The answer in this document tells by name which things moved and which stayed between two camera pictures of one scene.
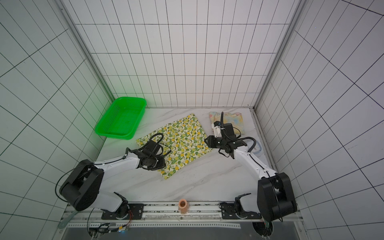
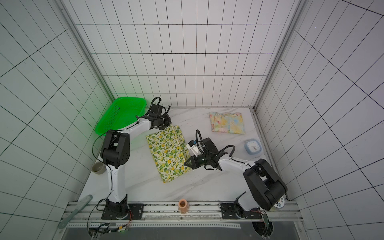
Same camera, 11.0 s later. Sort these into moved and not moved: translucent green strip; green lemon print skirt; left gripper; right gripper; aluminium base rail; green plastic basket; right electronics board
Moved: right gripper; green lemon print skirt; left gripper
Not moved: translucent green strip; aluminium base rail; green plastic basket; right electronics board
